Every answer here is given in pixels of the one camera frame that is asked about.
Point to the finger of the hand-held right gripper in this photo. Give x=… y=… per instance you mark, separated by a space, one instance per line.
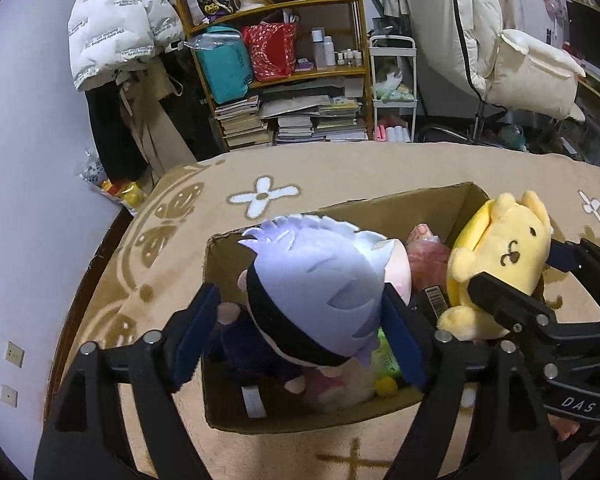
x=565 y=256
x=510 y=305

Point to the small black box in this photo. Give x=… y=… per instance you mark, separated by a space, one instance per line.
x=432 y=300

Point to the green packet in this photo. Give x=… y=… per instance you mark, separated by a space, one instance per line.
x=387 y=355

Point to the white printed puffer jacket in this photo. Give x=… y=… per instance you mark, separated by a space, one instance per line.
x=115 y=25

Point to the stack of old books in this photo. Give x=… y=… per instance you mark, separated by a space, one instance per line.
x=240 y=122

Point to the beige floral rug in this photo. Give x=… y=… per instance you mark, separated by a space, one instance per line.
x=330 y=165

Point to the small purple box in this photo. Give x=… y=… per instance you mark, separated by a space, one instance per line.
x=304 y=65

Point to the person's right hand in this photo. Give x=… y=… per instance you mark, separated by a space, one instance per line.
x=565 y=427

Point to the teal round object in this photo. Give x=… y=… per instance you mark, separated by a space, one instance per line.
x=512 y=137

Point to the white fluffy yellow-eared plush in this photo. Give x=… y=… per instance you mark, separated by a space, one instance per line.
x=386 y=387

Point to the stack of magazines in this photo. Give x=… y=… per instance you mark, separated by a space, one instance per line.
x=315 y=120

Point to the yellow red snack bag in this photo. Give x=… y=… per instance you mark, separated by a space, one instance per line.
x=127 y=195

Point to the silver patterned snack bag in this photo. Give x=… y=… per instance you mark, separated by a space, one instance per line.
x=94 y=170

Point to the beige hanging garment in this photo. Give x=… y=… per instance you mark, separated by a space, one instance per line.
x=155 y=130

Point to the cream padded chair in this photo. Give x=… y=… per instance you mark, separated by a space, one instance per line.
x=530 y=75

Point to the cardboard box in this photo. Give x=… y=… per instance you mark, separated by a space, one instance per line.
x=305 y=420

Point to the tall white bottle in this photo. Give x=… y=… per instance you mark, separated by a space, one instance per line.
x=329 y=52
x=318 y=50

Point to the pink wrapped plush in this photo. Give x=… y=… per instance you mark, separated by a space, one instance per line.
x=427 y=260

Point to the black hanging garment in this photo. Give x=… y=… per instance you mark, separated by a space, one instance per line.
x=112 y=125

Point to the wooden shelf unit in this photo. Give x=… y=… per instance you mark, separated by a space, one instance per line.
x=280 y=7

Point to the white metal trolley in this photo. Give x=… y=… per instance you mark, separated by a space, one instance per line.
x=412 y=60

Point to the red patterned bag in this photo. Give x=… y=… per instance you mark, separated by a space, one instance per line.
x=270 y=52

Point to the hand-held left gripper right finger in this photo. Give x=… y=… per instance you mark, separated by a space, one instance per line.
x=405 y=340

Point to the teal bag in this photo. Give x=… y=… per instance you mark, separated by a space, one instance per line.
x=222 y=65

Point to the green white plush pile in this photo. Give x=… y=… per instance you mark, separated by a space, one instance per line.
x=392 y=85

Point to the yellow dog plush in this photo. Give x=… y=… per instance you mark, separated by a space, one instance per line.
x=500 y=240

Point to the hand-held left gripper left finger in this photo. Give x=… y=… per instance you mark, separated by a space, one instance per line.
x=195 y=330

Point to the white-haired blindfolded plush doll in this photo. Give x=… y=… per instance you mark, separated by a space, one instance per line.
x=320 y=280

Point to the black monitor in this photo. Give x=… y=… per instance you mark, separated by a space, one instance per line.
x=592 y=27

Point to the pink desk fan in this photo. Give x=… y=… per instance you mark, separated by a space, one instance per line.
x=554 y=15

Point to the white wall socket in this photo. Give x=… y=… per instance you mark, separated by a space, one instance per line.
x=9 y=396
x=15 y=354

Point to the long white puffer coat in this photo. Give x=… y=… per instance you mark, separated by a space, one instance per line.
x=430 y=25

